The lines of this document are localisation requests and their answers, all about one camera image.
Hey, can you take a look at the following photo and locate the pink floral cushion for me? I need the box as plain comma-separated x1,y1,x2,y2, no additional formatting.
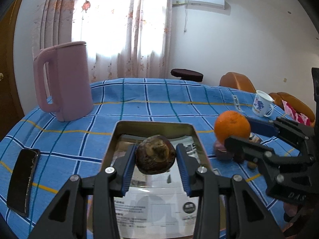
282,100,310,126

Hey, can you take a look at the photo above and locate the dark round stool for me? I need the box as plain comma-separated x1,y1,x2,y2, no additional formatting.
170,69,204,83

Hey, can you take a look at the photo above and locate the purple round fruit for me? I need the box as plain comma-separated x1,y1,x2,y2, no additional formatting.
213,140,233,161

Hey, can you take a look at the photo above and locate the dark brown round fruit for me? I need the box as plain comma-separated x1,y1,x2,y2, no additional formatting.
135,135,176,175

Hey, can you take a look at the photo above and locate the metal rectangular tray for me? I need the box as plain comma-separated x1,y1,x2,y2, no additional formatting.
101,121,211,238

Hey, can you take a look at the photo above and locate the wooden door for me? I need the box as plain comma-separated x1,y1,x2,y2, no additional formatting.
0,0,24,139

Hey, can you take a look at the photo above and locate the small brown longan fruit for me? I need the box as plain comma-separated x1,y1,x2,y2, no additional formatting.
247,161,257,170

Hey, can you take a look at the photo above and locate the orange leather armchair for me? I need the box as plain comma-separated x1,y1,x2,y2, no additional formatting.
220,72,256,93

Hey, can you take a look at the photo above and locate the pink plastic pitcher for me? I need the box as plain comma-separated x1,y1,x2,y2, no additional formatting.
33,41,94,122

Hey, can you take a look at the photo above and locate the blue plaid tablecloth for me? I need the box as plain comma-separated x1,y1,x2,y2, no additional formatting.
1,78,287,238

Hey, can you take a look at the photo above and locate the black smartphone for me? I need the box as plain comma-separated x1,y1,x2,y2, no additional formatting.
7,148,40,217

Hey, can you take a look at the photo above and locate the orange leather sofa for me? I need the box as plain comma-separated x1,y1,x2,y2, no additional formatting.
269,92,315,127

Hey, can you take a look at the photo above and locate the white printed mug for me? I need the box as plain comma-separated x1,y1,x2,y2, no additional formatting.
252,90,274,118

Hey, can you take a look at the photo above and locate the sheer floral curtain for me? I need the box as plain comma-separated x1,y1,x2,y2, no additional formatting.
32,0,172,82

